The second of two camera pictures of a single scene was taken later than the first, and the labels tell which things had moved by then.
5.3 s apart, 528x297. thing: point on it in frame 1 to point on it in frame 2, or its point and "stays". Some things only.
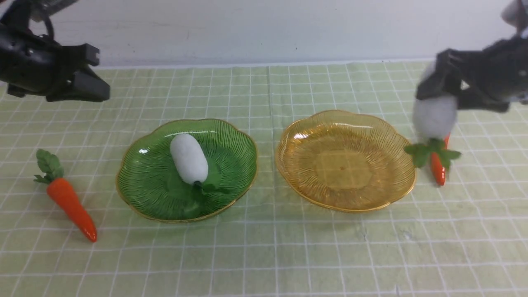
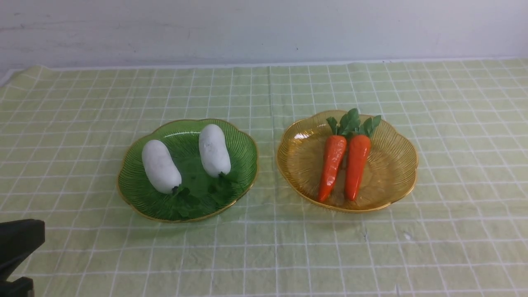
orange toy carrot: [61, 189] to [336, 150]
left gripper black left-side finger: [84, 85] to [19, 288]
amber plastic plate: [345, 161] stays
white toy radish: [191, 164] to [214, 153]
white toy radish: [433, 119] to [161, 172]
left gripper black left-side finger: [84, 54] to [18, 239]
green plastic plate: [182, 171] stays
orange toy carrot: [438, 167] to [358, 149]
